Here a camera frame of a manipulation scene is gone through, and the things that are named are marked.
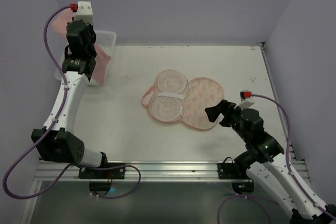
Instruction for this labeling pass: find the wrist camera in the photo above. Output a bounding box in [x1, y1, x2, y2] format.
[73, 1, 93, 25]
[235, 90, 255, 109]

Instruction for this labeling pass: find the aluminium mounting rail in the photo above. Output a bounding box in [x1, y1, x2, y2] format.
[34, 161, 310, 182]

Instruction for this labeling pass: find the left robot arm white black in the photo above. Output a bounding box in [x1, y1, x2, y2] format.
[31, 20, 104, 167]

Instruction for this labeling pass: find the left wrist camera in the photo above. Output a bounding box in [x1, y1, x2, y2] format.
[73, 1, 93, 25]

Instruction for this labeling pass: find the floral mesh laundry bag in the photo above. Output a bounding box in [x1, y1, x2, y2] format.
[141, 70, 224, 131]

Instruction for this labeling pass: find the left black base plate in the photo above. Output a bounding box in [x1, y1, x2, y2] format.
[78, 162, 125, 179]

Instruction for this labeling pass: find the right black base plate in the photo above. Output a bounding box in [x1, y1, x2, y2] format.
[217, 157, 248, 180]

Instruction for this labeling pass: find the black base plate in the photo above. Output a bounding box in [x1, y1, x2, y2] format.
[217, 157, 248, 180]
[78, 162, 125, 179]

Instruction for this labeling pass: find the white plastic mesh basket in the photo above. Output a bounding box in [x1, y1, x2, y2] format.
[54, 31, 118, 87]

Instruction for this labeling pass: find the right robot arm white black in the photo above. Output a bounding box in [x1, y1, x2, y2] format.
[205, 98, 335, 223]

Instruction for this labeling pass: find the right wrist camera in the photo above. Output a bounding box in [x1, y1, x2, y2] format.
[235, 90, 255, 109]

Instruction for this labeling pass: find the pink bra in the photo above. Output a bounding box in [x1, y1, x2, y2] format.
[51, 9, 117, 87]

